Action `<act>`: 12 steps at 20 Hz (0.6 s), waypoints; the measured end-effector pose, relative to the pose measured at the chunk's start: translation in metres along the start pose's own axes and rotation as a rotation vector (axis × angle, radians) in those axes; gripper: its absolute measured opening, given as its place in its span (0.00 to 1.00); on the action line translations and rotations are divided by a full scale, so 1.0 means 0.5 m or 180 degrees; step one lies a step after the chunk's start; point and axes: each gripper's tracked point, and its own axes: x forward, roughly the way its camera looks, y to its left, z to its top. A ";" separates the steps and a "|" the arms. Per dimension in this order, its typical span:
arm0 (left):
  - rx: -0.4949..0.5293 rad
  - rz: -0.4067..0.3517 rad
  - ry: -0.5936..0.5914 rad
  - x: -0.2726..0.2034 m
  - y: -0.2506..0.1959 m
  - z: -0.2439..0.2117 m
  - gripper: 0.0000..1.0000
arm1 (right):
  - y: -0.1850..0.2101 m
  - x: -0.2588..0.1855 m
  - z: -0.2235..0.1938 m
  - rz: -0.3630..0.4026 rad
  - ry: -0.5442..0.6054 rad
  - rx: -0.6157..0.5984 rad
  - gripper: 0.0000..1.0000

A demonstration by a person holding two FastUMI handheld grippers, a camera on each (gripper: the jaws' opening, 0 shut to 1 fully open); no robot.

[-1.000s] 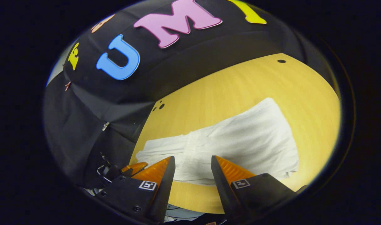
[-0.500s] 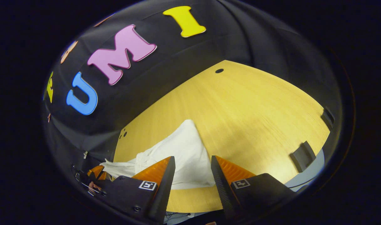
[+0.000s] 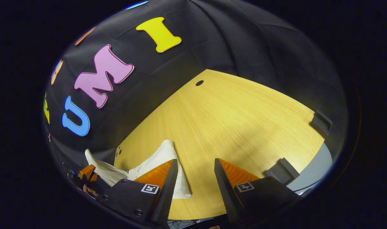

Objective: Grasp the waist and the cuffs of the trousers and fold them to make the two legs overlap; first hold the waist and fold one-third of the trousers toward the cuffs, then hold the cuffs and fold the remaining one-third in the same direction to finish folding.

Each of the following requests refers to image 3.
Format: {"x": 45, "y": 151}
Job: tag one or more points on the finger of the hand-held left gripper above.
{"x": 87, "y": 172}

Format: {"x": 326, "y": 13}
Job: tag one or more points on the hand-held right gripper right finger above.
{"x": 228, "y": 197}

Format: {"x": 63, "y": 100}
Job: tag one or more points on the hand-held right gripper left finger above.
{"x": 165, "y": 200}

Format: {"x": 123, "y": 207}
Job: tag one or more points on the white jeans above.
{"x": 161, "y": 156}

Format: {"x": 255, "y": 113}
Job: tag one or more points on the black table clamp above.
{"x": 321, "y": 124}
{"x": 282, "y": 171}

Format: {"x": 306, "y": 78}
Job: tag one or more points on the black backdrop cloth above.
{"x": 228, "y": 38}

